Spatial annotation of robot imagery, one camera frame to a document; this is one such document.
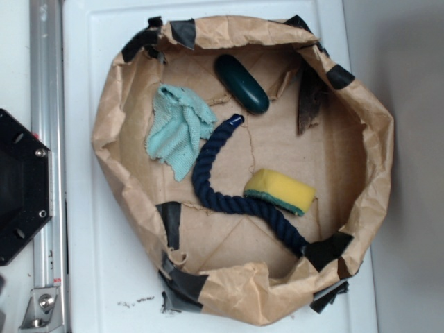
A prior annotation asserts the yellow green sponge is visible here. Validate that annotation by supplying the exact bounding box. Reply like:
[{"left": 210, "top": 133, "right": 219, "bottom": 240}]
[{"left": 244, "top": 169, "right": 316, "bottom": 216}]

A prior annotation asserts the brown paper bag bin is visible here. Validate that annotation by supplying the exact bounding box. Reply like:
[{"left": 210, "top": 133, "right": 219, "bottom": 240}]
[{"left": 92, "top": 15, "right": 394, "bottom": 326}]

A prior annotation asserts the aluminium frame rail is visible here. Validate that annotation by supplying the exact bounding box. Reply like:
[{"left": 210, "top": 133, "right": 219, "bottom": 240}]
[{"left": 29, "top": 1, "right": 71, "bottom": 332}]

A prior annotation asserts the dark blue twisted rope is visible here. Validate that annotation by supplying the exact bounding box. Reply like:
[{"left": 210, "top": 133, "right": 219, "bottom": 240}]
[{"left": 191, "top": 113, "right": 309, "bottom": 257}]

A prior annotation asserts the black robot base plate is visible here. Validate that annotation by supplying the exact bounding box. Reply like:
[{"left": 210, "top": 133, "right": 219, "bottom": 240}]
[{"left": 1, "top": 109, "right": 52, "bottom": 266}]

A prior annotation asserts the metal corner bracket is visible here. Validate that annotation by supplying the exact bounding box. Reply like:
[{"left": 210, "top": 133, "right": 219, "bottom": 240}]
[{"left": 18, "top": 287, "right": 62, "bottom": 332}]

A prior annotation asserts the dark green oval case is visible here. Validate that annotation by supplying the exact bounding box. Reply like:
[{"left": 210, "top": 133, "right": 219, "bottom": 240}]
[{"left": 214, "top": 54, "right": 270, "bottom": 114}]

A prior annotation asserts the white tray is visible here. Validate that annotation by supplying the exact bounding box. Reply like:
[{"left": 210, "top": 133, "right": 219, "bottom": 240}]
[{"left": 61, "top": 0, "right": 379, "bottom": 333}]

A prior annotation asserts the light blue cloth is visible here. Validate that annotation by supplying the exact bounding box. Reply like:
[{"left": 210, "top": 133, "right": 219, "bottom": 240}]
[{"left": 146, "top": 84, "right": 217, "bottom": 182}]

